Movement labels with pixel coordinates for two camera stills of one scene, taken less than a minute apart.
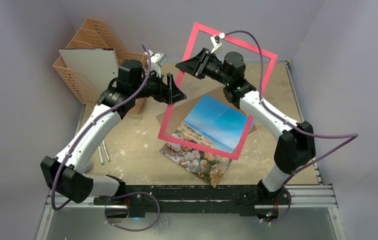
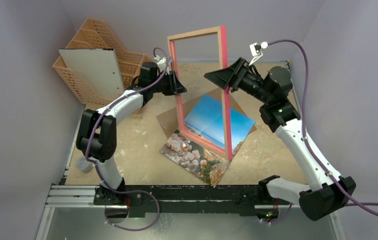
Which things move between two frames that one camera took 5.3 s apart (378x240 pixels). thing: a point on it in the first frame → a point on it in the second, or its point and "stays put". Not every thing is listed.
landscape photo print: [211, 122] stays put
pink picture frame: [196, 32] → [222, 32]
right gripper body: [201, 63] → [236, 75]
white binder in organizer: [98, 66] stays put
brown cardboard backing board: [172, 118] stays put
